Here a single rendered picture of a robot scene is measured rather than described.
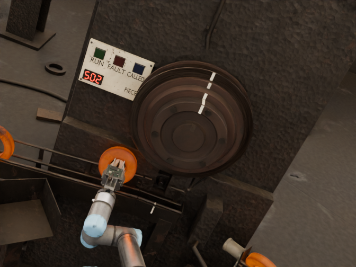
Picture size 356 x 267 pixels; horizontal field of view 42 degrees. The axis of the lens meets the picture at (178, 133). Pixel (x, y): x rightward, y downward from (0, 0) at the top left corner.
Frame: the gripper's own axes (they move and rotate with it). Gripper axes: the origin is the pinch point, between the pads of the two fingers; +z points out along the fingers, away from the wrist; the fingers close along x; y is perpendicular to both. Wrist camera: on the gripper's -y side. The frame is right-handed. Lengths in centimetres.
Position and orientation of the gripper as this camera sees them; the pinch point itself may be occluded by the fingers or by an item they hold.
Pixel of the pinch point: (119, 162)
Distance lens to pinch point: 189.6
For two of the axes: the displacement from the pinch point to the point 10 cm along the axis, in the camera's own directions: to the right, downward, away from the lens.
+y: 3.1, -6.6, -6.9
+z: 1.8, -6.7, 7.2
